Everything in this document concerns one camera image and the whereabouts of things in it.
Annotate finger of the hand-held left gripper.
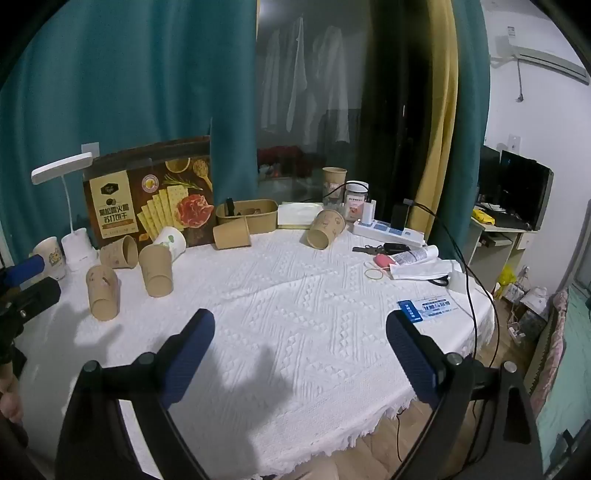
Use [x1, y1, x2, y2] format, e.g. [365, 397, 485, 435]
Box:
[0, 277, 62, 320]
[0, 254, 46, 288]

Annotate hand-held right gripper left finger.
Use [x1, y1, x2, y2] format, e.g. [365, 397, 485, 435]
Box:
[54, 308, 216, 480]

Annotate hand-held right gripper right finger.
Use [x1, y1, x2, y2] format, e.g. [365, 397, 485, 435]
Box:
[386, 310, 546, 480]

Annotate white printed paper cup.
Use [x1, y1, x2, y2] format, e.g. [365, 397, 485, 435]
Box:
[32, 237, 68, 281]

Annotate brown paper cup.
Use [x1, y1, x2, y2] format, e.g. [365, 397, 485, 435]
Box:
[99, 235, 139, 270]
[322, 167, 348, 207]
[139, 244, 175, 298]
[213, 216, 252, 250]
[307, 209, 346, 250]
[86, 264, 121, 322]

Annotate white leaf print cup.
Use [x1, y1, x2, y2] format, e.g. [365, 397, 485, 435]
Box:
[152, 226, 187, 263]

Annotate person's left hand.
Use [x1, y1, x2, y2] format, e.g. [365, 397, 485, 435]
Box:
[0, 366, 25, 425]

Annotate blue and white card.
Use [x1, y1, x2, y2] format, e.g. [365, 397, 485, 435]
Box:
[397, 294, 456, 323]

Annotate white desk lamp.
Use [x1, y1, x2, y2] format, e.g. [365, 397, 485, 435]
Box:
[31, 152, 100, 271]

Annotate white paper sheet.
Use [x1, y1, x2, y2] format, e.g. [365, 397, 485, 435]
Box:
[389, 258, 463, 283]

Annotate white tube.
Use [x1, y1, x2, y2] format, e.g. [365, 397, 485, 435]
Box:
[388, 244, 440, 267]

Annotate white textured tablecloth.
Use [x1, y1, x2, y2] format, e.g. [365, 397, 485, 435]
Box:
[16, 225, 496, 480]

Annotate black keys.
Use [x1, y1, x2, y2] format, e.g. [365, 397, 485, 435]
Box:
[353, 242, 410, 255]

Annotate yellow plastic bag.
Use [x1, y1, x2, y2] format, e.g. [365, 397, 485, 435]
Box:
[495, 265, 517, 297]

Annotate white power strip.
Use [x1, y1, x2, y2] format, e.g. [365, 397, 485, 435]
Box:
[353, 219, 426, 247]

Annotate white computer desk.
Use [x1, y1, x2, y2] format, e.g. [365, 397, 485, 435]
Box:
[461, 203, 539, 289]

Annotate brown cracker box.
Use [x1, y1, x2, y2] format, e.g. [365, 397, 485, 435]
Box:
[83, 136, 216, 250]

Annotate brown paper tray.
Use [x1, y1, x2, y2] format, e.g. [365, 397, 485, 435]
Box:
[215, 199, 279, 230]

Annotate teal bed cover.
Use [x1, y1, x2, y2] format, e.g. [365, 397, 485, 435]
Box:
[531, 277, 591, 474]

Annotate clear jar with white lid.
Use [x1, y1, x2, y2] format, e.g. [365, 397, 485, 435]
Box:
[344, 181, 370, 219]

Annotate pale yellow tissue pack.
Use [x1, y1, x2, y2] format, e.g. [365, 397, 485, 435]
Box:
[277, 202, 324, 230]

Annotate black monitor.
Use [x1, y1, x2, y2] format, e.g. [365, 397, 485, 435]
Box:
[499, 150, 554, 231]

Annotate teal curtain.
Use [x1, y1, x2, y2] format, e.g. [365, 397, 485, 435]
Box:
[0, 0, 260, 264]
[441, 0, 491, 266]

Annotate yellow curtain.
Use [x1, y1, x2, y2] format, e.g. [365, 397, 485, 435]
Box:
[413, 0, 461, 252]

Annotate white hanging garment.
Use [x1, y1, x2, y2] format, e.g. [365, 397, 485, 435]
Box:
[259, 16, 309, 132]
[310, 25, 352, 144]

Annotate white air conditioner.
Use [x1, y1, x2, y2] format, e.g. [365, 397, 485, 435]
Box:
[489, 18, 591, 86]

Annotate black cable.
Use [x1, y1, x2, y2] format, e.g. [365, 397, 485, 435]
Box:
[403, 198, 499, 370]

